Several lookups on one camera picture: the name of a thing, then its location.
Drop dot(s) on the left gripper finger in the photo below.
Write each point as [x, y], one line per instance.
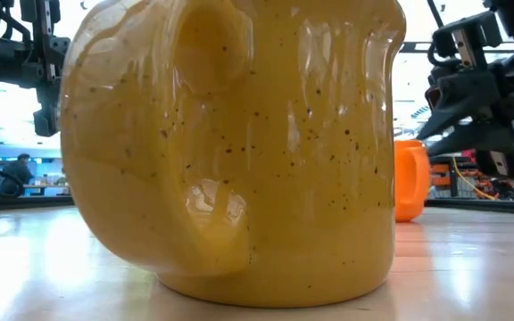
[29, 11]
[47, 111]

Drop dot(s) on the orange mug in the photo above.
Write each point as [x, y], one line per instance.
[406, 187]

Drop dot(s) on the black aluminium table frame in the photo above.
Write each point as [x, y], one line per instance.
[25, 203]

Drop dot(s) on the person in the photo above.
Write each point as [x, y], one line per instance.
[16, 174]

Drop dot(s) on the yellow speckled ceramic mug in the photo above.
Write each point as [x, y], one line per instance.
[284, 178]

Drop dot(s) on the rack with orange bins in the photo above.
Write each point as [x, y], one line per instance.
[442, 178]

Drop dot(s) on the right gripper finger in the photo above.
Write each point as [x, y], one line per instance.
[462, 102]
[493, 138]

